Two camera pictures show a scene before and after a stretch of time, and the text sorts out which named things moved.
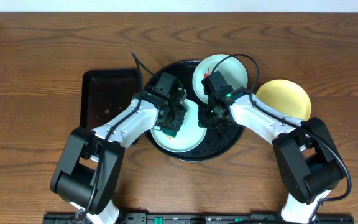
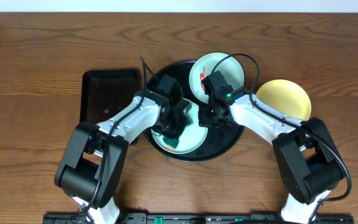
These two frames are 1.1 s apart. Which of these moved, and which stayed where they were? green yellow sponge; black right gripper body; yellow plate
Moved: green yellow sponge
Stayed: yellow plate; black right gripper body
